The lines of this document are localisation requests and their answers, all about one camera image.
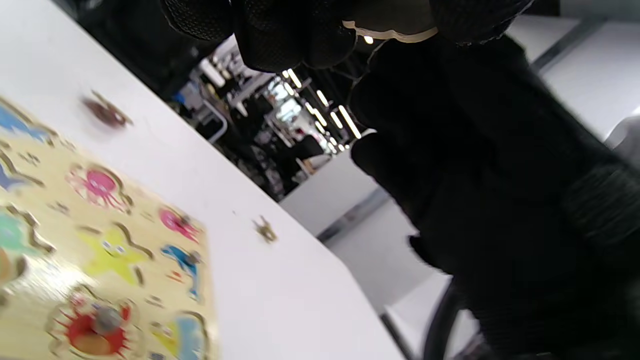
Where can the person's left hand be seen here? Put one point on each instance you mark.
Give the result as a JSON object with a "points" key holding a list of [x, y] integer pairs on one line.
{"points": [[280, 35]]}

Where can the red crab puzzle piece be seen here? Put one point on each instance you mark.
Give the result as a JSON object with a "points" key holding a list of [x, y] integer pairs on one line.
{"points": [[95, 325]]}

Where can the person's right hand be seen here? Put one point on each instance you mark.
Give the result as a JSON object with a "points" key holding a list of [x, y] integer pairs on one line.
{"points": [[500, 200]]}

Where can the striped fish puzzle piece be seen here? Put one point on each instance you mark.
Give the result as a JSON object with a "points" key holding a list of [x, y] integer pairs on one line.
{"points": [[400, 37]]}

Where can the light blue dolphin puzzle piece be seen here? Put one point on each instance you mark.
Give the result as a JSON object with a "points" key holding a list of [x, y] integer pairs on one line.
{"points": [[185, 262]]}

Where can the wooden puzzle frame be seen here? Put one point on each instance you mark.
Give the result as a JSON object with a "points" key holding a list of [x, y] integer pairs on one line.
{"points": [[60, 235]]}

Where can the pink squid puzzle piece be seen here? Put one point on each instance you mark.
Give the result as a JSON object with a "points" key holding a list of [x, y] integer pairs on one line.
{"points": [[177, 223]]}

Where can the group of ceiling light strips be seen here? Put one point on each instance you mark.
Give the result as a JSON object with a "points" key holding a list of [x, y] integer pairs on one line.
{"points": [[350, 122]]}

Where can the pink octopus puzzle piece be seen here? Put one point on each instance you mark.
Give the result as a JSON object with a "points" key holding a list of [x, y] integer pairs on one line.
{"points": [[106, 112]]}

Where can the yellow starfish puzzle piece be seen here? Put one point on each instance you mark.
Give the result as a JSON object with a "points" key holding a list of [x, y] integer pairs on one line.
{"points": [[265, 231]]}

